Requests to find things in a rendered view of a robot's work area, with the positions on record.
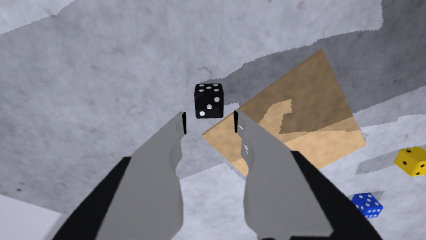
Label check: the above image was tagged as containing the yellow die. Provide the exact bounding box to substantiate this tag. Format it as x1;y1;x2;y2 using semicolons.
394;147;426;177

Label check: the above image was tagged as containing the black die with white pips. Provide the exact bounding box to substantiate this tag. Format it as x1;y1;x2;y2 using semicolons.
194;83;224;119

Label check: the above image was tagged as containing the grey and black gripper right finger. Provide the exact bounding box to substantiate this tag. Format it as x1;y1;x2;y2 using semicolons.
234;110;383;240

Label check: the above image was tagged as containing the blue die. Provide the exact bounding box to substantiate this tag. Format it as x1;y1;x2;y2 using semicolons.
352;193;383;218

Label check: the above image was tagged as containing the tan flat mat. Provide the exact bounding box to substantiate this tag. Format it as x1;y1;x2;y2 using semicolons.
202;49;366;177

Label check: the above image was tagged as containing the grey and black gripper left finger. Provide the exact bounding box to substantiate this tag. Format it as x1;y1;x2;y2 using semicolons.
52;111;186;240

